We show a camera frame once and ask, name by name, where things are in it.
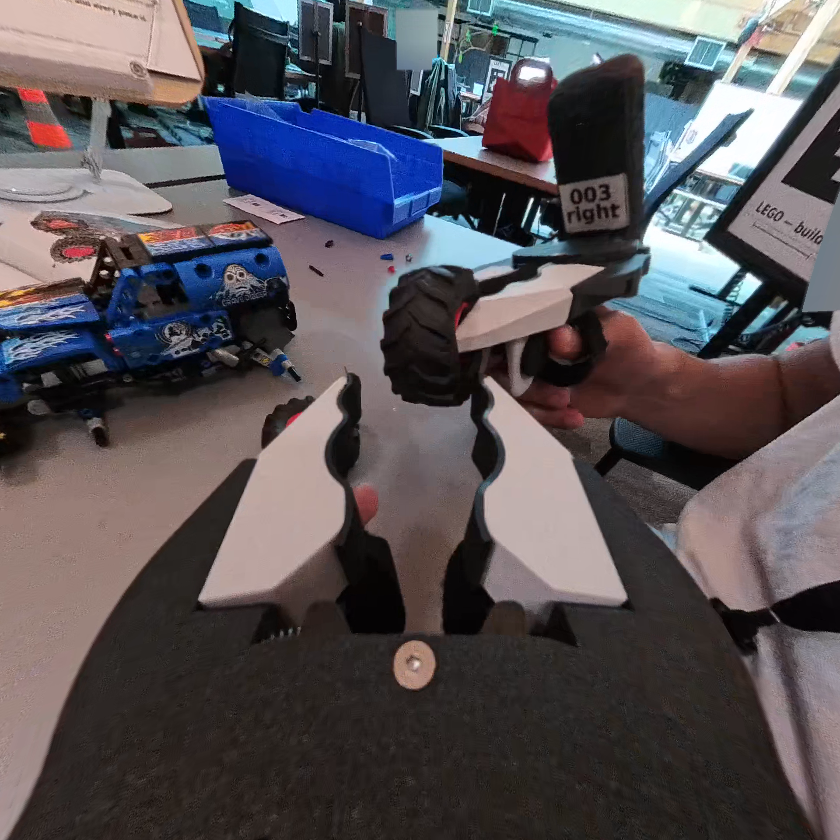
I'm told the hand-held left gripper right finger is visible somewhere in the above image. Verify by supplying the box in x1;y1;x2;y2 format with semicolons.
443;377;627;634

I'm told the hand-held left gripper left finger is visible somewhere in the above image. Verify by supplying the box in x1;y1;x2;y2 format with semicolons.
199;375;406;634

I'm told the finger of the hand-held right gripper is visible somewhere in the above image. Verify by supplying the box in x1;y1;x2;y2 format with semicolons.
455;268;606;355
472;264;603;301

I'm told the black toy wheel red hub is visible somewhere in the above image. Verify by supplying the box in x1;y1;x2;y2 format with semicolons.
381;266;481;406
261;395;362;475

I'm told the person's right forearm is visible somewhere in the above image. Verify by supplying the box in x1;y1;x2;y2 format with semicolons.
650;336;840;462

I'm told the person's right hand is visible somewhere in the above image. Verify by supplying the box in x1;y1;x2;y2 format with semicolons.
508;307;665;432

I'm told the red bag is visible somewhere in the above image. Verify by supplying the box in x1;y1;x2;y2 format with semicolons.
482;57;559;164

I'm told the wooden table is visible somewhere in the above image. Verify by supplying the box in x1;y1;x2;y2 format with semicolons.
425;134;560;196

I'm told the blue mesh chair seat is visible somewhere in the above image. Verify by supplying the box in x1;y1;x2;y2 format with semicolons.
594;416;726;490

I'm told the black framed sign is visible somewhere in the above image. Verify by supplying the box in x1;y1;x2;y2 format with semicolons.
697;62;840;361

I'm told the person's white shirt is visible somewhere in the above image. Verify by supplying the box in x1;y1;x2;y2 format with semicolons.
676;328;840;840

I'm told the blue toy brick truck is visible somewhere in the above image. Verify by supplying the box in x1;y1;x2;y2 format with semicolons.
0;220;303;455

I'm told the blue plastic bin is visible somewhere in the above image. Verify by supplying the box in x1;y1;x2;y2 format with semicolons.
202;95;445;240

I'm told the dark monitor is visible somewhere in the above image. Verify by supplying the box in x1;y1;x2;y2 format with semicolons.
344;0;389;42
298;0;335;64

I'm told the white paper label strip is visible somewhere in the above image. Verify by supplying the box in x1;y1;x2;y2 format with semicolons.
223;194;307;226

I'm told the black high-back chair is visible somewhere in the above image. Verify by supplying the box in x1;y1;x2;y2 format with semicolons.
230;2;291;101

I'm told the clear acrylic stand base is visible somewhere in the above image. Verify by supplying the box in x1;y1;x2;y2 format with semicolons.
0;98;173;217

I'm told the open instruction booklet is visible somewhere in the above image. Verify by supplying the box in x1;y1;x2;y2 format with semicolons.
0;210;186;291

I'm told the orange traffic cone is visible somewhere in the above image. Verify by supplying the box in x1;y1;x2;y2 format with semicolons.
16;87;74;151

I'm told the instruction sheet board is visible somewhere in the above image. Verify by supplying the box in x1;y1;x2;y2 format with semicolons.
0;0;206;107

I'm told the black strap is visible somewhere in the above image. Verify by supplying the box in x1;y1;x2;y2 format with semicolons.
710;592;840;655

